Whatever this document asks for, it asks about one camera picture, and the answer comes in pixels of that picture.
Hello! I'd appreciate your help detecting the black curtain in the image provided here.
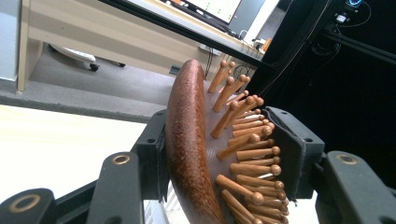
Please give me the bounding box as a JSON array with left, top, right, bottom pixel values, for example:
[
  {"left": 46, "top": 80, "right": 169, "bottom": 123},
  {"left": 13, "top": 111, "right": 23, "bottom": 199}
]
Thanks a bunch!
[{"left": 248, "top": 0, "right": 396, "bottom": 188}]

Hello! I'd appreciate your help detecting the white cabinet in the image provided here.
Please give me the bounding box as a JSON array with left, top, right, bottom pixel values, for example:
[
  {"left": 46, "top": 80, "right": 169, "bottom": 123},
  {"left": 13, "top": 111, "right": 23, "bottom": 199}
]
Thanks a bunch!
[{"left": 0, "top": 0, "right": 24, "bottom": 82}]

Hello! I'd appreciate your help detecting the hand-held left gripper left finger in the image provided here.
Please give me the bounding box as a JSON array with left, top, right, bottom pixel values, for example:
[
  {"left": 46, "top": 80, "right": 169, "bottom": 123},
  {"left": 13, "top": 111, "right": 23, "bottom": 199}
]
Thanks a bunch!
[{"left": 132, "top": 108, "right": 172, "bottom": 203}]

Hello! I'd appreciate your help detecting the brown wooden hairbrush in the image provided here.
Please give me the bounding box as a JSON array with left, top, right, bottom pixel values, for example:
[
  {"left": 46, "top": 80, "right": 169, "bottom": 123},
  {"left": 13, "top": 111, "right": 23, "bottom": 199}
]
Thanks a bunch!
[{"left": 163, "top": 59, "right": 291, "bottom": 224}]

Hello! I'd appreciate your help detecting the black metal stand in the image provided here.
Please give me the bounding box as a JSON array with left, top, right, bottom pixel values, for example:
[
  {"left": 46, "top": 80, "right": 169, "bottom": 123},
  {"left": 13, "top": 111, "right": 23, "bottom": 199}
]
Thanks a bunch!
[{"left": 320, "top": 27, "right": 396, "bottom": 64}]

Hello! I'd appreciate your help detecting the beige wooden desk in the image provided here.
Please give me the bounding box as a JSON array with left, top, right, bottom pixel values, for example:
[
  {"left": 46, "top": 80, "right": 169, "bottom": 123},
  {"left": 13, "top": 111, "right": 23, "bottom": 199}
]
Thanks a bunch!
[{"left": 17, "top": 0, "right": 269, "bottom": 94}]

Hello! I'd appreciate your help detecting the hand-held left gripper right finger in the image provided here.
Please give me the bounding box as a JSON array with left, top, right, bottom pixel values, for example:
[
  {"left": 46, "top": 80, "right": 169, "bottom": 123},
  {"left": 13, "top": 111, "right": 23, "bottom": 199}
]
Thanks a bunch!
[{"left": 262, "top": 105, "right": 327, "bottom": 203}]

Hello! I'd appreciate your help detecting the coiled cable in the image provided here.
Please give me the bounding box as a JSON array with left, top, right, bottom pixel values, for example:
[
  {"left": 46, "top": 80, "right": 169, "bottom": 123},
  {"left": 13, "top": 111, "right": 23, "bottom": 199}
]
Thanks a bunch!
[{"left": 233, "top": 63, "right": 250, "bottom": 80}]

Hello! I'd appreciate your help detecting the computer monitor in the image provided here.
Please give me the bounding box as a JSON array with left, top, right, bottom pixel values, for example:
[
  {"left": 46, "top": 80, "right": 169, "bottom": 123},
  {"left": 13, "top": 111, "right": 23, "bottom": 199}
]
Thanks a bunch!
[{"left": 178, "top": 0, "right": 244, "bottom": 25}]

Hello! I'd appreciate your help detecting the black horizontal frame bar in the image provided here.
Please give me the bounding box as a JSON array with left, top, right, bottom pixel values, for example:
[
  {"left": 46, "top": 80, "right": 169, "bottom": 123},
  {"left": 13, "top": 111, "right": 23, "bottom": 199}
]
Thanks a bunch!
[{"left": 99, "top": 0, "right": 281, "bottom": 71}]

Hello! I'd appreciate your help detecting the office chair base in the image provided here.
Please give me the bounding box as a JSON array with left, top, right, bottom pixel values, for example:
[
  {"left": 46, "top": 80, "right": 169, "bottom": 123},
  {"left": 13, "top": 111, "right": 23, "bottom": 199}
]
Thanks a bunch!
[{"left": 49, "top": 43, "right": 126, "bottom": 73}]

